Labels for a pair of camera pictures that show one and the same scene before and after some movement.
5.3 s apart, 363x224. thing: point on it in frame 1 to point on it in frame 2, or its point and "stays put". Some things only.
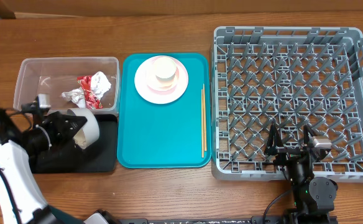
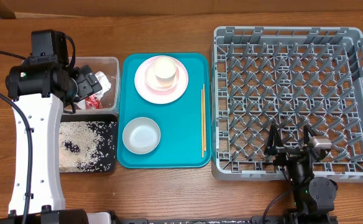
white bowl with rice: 88,134 to 141,135
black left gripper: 59,121 to 87,81
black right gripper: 286,154 stays put
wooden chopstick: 202,123 stays put
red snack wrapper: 92,102 stays put
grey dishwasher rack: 293,77 stays put
